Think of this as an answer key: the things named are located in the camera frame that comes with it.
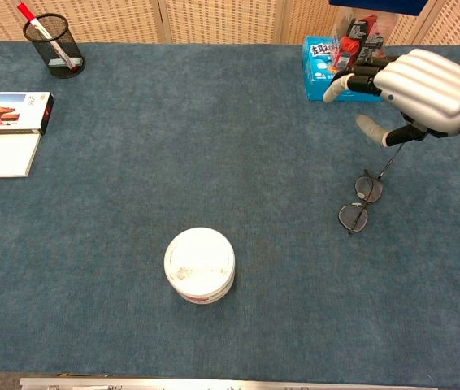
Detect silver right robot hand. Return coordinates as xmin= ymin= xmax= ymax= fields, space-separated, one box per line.
xmin=322 ymin=48 xmax=460 ymax=148

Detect thin black metal eyeglasses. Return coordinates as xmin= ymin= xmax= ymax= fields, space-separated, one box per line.
xmin=337 ymin=144 xmax=405 ymax=236

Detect dark snack packet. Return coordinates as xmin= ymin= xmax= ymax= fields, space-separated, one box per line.
xmin=342 ymin=15 xmax=388 ymax=63

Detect red snack packet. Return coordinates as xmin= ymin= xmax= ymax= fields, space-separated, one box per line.
xmin=332 ymin=35 xmax=362 ymax=71

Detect dark blue board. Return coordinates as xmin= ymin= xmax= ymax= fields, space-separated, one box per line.
xmin=328 ymin=0 xmax=428 ymax=18

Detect blue tissue box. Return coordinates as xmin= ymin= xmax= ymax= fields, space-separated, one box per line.
xmin=301 ymin=35 xmax=386 ymax=102

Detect woven folding screen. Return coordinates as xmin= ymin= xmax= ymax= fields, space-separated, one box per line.
xmin=0 ymin=0 xmax=460 ymax=46

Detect blue table cloth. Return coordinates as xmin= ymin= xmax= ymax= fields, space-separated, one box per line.
xmin=0 ymin=39 xmax=460 ymax=379

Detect white round plastic jar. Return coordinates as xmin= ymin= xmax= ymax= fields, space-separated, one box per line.
xmin=163 ymin=227 xmax=237 ymax=305

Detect black mesh pen holder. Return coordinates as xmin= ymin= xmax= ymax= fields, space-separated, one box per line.
xmin=23 ymin=13 xmax=87 ymax=80

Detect red and white marker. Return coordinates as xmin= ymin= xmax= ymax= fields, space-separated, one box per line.
xmin=16 ymin=2 xmax=79 ymax=75

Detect book with palace picture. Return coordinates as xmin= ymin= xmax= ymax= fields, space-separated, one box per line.
xmin=0 ymin=91 xmax=55 ymax=136

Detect white and yellow book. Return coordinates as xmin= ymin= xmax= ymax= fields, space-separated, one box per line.
xmin=0 ymin=132 xmax=42 ymax=180

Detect silver metal rail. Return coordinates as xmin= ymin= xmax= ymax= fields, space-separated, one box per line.
xmin=19 ymin=376 xmax=439 ymax=390

